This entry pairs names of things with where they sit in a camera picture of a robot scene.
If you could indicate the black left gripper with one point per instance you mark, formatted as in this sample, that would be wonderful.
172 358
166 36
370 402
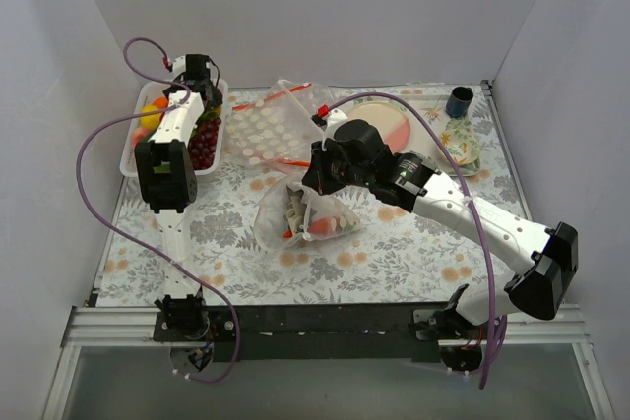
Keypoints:
210 95

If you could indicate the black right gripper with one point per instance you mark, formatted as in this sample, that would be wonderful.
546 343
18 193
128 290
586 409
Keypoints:
317 174

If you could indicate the grey toy fish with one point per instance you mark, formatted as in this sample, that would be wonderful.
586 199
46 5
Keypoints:
295 210

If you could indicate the dotted zip top bag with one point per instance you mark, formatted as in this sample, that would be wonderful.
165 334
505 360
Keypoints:
270 224

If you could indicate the dotted zip bag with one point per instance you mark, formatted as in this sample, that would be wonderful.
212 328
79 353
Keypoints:
270 224
274 127

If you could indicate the orange carrot toy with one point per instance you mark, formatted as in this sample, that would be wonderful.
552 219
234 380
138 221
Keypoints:
322 228

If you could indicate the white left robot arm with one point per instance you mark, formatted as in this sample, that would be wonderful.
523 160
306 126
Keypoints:
169 186

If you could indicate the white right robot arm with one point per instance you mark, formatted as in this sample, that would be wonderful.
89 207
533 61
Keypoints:
543 260

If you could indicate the small orange tangerine toy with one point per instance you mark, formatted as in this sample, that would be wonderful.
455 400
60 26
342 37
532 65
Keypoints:
161 103

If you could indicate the white plastic fruit basket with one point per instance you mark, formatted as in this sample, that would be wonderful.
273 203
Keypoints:
147 95

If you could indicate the yellow lemon toy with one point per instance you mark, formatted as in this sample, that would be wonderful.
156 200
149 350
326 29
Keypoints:
150 117

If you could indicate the purple grape bunch toy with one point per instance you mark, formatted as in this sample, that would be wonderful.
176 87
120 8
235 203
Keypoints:
202 146

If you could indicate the pink peach toy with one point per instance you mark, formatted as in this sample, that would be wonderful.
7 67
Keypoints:
138 135

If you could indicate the floral tablecloth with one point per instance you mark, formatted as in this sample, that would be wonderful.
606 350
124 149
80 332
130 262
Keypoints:
394 257

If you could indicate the pink beige round plate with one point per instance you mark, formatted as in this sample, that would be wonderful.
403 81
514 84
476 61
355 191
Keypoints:
392 123

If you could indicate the floral patterned bowl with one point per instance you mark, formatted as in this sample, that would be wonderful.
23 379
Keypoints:
462 145

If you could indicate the dark blue cup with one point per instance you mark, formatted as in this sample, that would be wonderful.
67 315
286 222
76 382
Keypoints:
459 101

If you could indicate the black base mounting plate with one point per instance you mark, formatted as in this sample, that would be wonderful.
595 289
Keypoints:
423 332

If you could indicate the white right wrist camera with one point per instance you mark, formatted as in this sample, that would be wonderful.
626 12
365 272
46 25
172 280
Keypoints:
328 119

